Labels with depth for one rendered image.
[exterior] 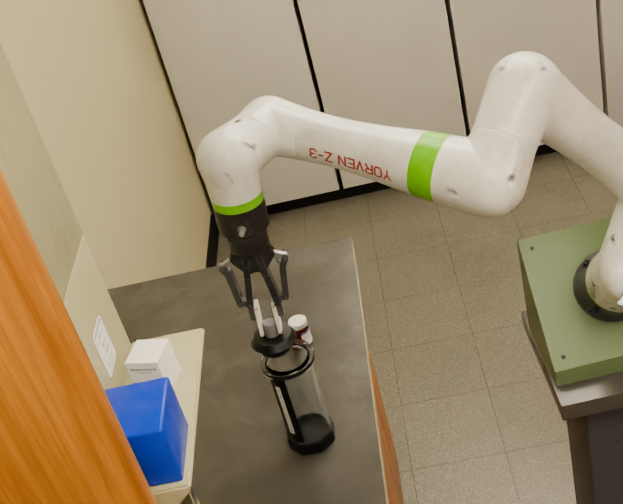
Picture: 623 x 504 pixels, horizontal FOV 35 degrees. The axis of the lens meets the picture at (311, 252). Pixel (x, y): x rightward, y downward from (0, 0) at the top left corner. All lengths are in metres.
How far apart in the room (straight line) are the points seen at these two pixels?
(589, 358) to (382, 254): 2.25
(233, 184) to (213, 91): 2.69
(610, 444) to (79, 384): 1.44
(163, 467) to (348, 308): 1.21
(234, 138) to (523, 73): 0.49
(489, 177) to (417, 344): 2.19
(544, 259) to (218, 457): 0.80
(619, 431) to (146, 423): 1.26
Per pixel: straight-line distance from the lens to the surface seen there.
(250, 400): 2.21
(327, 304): 2.41
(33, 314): 0.99
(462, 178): 1.57
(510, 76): 1.62
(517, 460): 3.23
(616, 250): 1.85
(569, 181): 4.48
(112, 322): 1.45
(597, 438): 2.21
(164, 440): 1.21
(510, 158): 1.57
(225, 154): 1.65
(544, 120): 1.62
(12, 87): 1.29
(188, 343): 1.46
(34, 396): 1.06
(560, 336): 2.06
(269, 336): 1.90
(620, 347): 2.08
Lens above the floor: 2.37
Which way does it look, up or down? 33 degrees down
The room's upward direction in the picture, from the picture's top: 16 degrees counter-clockwise
